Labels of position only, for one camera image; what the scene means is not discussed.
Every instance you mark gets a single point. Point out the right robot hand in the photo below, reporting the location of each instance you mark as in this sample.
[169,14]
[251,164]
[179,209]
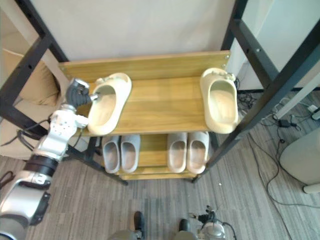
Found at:
[205,216]

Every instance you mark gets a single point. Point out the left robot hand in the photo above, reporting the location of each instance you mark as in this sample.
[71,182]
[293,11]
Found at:
[76,95]

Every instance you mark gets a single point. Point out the plain cream slipper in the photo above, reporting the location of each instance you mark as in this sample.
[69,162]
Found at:
[105,120]

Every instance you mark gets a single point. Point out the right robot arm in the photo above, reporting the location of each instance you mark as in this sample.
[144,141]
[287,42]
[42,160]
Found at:
[212,231]

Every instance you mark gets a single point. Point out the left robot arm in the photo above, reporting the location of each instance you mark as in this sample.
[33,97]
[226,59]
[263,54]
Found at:
[22,197]

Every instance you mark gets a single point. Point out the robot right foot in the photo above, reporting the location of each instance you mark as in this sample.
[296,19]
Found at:
[184,224]

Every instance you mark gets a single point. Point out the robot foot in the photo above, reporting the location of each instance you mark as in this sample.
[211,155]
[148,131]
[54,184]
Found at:
[184,224]
[139,222]

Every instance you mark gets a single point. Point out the beige-grey slipper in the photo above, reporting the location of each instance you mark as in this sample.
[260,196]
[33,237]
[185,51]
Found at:
[177,155]
[197,155]

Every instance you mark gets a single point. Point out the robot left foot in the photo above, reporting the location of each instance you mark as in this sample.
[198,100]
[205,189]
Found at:
[139,222]

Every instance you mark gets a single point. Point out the grey-blue slipper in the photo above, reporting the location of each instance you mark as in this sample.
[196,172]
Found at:
[130,155]
[112,157]

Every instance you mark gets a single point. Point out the cream slipper with charms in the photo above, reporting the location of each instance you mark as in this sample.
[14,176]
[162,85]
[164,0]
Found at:
[220,120]

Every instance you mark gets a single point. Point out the rounded white appliance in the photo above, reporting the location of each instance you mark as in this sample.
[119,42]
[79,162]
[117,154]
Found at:
[300,160]

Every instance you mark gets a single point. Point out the black power adapter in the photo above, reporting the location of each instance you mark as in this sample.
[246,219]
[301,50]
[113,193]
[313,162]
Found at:
[284,123]

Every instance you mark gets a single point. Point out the white power strip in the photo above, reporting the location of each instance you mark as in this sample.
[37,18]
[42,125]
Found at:
[279,106]

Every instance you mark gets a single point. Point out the white plug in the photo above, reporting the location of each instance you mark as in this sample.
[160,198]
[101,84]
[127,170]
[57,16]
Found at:
[312,108]

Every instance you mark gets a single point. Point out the wooden shoe rack black frame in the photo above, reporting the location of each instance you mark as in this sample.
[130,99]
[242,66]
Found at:
[162,105]

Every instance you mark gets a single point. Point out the white table frame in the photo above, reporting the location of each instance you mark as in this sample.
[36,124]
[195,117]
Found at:
[297,95]

